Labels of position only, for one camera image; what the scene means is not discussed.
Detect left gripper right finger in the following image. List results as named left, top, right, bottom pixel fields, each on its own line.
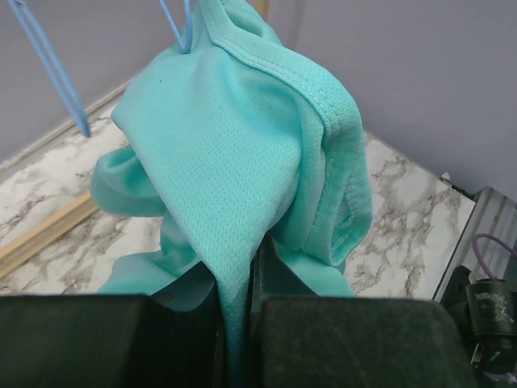
left=248, top=235, right=477, bottom=388

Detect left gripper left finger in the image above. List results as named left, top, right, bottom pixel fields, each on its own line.
left=1, top=281, right=228, bottom=387

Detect teal t shirt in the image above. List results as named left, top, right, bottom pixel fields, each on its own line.
left=90, top=1, right=372, bottom=387

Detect blue hanger of teal shirt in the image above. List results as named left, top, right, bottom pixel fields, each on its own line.
left=1, top=1, right=90, bottom=141

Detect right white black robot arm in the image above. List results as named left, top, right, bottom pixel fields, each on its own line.
left=435, top=264, right=516, bottom=387

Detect wooden clothes rack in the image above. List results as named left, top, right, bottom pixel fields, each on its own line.
left=0, top=0, right=271, bottom=276

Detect aluminium frame rail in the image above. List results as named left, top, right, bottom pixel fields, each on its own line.
left=431, top=185, right=517, bottom=300

